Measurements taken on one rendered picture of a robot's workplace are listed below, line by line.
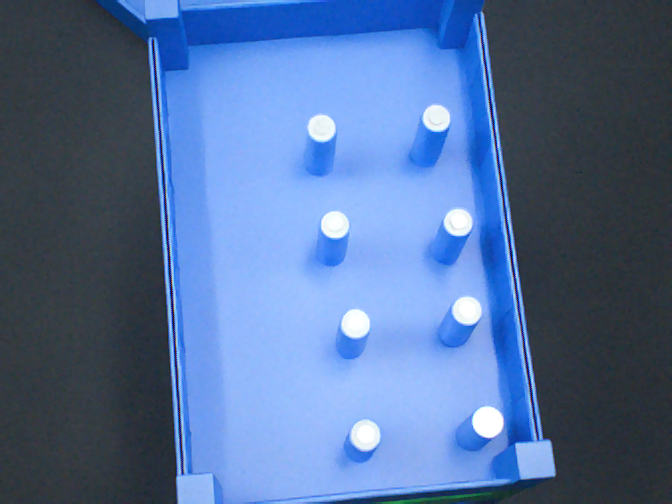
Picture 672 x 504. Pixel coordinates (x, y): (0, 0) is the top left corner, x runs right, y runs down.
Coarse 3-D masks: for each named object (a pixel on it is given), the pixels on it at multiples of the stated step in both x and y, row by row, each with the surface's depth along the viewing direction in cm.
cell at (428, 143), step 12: (432, 108) 75; (444, 108) 75; (420, 120) 75; (432, 120) 75; (444, 120) 75; (420, 132) 76; (432, 132) 75; (444, 132) 75; (420, 144) 77; (432, 144) 76; (420, 156) 79; (432, 156) 79
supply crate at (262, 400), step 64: (256, 0) 78; (320, 0) 78; (384, 0) 79; (448, 0) 78; (192, 64) 82; (256, 64) 82; (320, 64) 82; (384, 64) 82; (448, 64) 82; (192, 128) 81; (256, 128) 81; (384, 128) 81; (192, 192) 80; (256, 192) 80; (320, 192) 80; (384, 192) 80; (448, 192) 80; (192, 256) 79; (256, 256) 79; (384, 256) 79; (512, 256) 74; (192, 320) 78; (256, 320) 78; (320, 320) 78; (384, 320) 78; (512, 320) 74; (192, 384) 77; (256, 384) 77; (320, 384) 77; (384, 384) 77; (448, 384) 77; (512, 384) 76; (192, 448) 76; (256, 448) 76; (320, 448) 76; (384, 448) 76; (448, 448) 76; (512, 448) 69
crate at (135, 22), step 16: (96, 0) 126; (112, 0) 122; (128, 0) 126; (192, 0) 126; (208, 0) 126; (224, 0) 127; (240, 0) 127; (128, 16) 122; (144, 16) 120; (144, 32) 123
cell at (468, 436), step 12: (480, 408) 70; (492, 408) 70; (468, 420) 71; (480, 420) 70; (492, 420) 70; (468, 432) 72; (480, 432) 70; (492, 432) 70; (468, 444) 74; (480, 444) 73
